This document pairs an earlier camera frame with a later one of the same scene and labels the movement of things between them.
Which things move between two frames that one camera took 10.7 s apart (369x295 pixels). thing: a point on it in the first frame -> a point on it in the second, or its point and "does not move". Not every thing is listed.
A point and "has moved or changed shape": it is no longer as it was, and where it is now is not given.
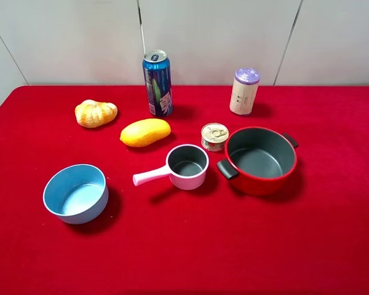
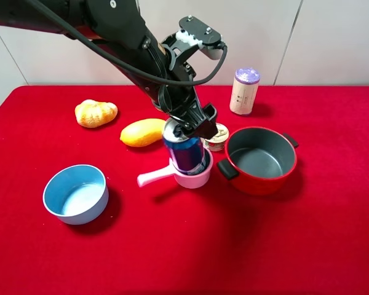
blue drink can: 158,80 has moved or changed shape
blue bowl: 77,193 does not move
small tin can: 214,136 does not move
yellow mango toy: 141,133 does not move
